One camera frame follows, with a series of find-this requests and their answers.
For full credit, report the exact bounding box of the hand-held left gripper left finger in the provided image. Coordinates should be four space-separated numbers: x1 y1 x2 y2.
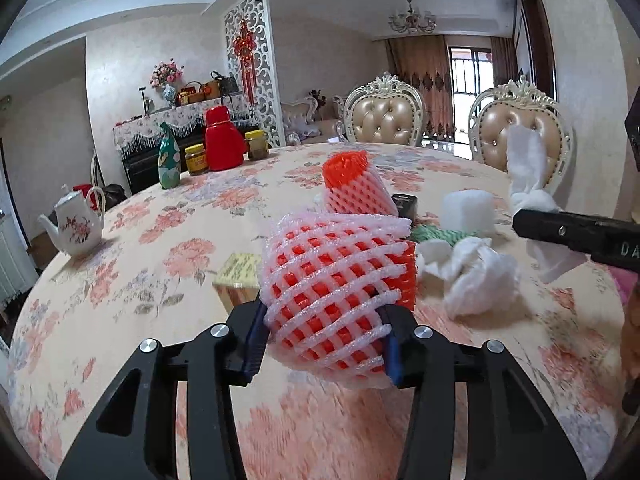
56 299 271 480

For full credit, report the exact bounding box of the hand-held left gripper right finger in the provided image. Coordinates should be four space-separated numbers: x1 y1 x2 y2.
375 305 586 480

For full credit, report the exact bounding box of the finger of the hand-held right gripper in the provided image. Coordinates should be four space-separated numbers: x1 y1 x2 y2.
512 208 601 261

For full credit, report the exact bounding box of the white tissue sheet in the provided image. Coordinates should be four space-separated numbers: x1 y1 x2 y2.
506 124 587 285

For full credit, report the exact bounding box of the small black carton box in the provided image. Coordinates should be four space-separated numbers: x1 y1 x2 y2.
391 193 418 221

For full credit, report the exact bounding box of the small pink foam fruit net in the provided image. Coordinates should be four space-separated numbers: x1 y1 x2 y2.
321 151 399 218

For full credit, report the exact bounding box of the wooden block yellow top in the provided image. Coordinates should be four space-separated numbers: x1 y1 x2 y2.
212 252 263 311

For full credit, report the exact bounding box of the crumpled white tissue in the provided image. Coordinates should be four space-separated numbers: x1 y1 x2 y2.
416 236 522 320

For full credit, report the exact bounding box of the white foam block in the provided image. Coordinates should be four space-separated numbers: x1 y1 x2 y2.
440 189 497 237

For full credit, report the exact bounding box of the cream tufted dining chair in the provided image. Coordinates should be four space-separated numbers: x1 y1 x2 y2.
336 72 427 147
468 75 576 196

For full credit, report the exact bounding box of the green mesh item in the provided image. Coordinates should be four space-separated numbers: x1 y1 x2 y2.
410 224 463 247

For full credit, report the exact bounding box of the balcony glass door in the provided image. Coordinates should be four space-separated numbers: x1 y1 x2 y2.
449 46 496 131

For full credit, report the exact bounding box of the small yellow-lid jar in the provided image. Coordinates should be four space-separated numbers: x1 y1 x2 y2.
184 143 209 176

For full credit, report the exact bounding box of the tall yellow-lid jar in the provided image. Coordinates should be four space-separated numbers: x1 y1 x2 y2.
244 130 269 162

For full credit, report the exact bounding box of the green glass bottle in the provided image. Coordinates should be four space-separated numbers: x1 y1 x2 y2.
158 121 182 191

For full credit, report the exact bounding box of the brown patterned curtain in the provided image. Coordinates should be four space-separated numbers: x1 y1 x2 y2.
385 35 456 141

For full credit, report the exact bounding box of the red thermos jug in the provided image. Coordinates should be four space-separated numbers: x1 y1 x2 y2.
203 106 247 172

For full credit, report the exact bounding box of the black upright piano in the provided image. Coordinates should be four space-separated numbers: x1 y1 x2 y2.
122 125 261 196

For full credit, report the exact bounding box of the white floral teapot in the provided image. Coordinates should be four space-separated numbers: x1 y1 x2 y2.
37 185 107 257

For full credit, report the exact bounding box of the cream ornate sofa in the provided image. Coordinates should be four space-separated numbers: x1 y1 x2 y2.
280 95 346 143

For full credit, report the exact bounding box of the lace floral piano cover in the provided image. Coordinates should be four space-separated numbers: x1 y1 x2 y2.
112 95 251 153

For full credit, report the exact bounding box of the ceiling chandelier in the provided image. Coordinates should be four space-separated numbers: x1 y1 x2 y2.
388 0 437 35

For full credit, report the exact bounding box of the black handbag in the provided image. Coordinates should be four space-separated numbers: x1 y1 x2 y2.
211 71 240 95

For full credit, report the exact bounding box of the white lattice room divider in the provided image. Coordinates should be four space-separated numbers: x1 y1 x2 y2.
223 0 286 148

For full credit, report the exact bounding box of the vase with pink flowers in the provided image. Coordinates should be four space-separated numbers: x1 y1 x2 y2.
150 59 185 109

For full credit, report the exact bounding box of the dark wooden door frame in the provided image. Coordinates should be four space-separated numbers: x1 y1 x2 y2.
512 0 556 101

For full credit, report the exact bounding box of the red knot wall ornament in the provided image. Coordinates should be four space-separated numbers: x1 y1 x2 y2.
233 18 257 106

